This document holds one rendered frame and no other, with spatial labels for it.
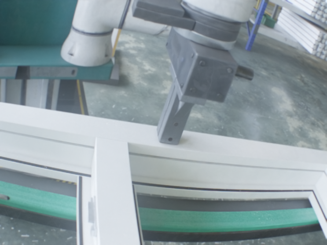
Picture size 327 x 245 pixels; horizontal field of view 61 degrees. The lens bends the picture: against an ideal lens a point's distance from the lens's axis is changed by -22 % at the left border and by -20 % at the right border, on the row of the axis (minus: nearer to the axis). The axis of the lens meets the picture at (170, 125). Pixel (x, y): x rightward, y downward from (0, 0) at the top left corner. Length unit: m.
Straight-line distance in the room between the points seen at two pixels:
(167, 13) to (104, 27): 0.70
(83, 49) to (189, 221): 0.72
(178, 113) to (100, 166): 0.12
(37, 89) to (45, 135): 0.96
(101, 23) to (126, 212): 0.75
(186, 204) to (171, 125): 0.13
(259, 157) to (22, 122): 0.35
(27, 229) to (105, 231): 1.12
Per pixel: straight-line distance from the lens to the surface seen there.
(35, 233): 1.42
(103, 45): 1.06
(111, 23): 1.02
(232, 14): 0.35
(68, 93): 1.54
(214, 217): 0.48
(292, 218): 0.56
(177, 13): 0.35
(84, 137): 0.43
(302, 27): 4.69
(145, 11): 0.35
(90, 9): 1.00
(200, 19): 0.35
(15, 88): 1.39
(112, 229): 0.33
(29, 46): 1.18
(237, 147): 0.50
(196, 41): 0.36
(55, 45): 1.19
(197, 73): 0.34
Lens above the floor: 1.20
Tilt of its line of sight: 33 degrees down
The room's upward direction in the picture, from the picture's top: 20 degrees clockwise
